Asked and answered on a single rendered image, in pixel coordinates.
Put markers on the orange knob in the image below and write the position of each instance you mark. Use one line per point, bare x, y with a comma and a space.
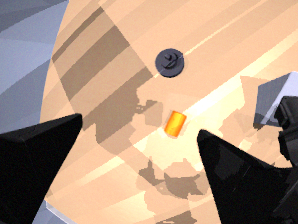
175, 122

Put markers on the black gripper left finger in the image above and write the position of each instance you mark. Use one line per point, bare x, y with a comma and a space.
29, 161

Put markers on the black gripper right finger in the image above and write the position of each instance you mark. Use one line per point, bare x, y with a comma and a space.
246, 190

